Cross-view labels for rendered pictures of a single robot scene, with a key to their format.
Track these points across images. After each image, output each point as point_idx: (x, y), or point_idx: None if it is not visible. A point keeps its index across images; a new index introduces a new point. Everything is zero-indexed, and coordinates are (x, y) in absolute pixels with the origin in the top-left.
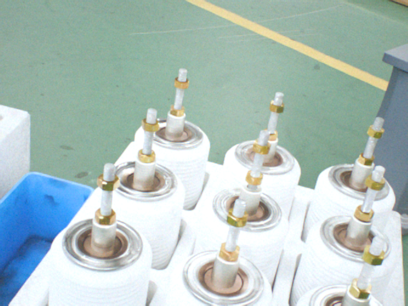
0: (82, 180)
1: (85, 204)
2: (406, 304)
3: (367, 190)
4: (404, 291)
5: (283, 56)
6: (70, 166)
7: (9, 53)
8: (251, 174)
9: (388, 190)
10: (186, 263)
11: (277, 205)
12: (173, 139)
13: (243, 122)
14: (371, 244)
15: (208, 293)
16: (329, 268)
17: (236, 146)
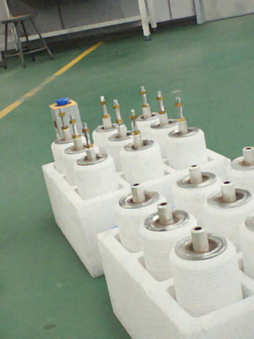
0: (55, 322)
1: (147, 185)
2: (40, 218)
3: (104, 106)
4: (30, 222)
5: None
6: (44, 337)
7: None
8: (120, 118)
9: None
10: (168, 126)
11: (112, 134)
12: (96, 157)
13: None
14: (142, 89)
15: (174, 121)
16: (126, 130)
17: (78, 153)
